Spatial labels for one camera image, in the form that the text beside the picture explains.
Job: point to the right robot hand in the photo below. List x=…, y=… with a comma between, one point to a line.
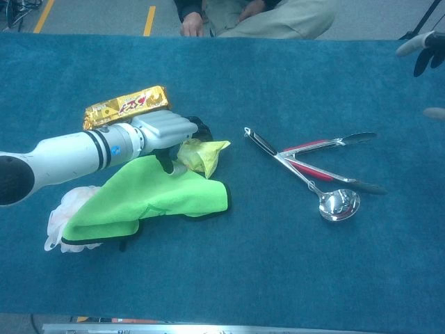
x=434, y=41

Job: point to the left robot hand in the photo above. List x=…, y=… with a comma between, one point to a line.
x=163, y=130

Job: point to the golden biscuit package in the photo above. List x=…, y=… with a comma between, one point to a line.
x=132, y=104

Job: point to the yellow snack bag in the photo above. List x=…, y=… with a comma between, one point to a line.
x=208, y=153

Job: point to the green microfibre towel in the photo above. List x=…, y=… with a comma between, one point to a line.
x=156, y=198

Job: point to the white mesh bath sponge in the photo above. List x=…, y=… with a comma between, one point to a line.
x=55, y=226

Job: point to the steel ladle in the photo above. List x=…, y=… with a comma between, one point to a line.
x=339, y=205

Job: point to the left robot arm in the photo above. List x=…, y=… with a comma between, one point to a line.
x=62, y=156

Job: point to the black tripod stand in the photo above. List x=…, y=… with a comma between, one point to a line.
x=422, y=19

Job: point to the seated person in khaki trousers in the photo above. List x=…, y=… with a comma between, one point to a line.
x=285, y=21

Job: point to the blue table cloth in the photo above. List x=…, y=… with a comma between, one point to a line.
x=243, y=271

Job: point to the aluminium rail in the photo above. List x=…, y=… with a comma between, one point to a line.
x=208, y=328

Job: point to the yellow plastic bracket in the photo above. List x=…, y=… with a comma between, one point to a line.
x=82, y=318

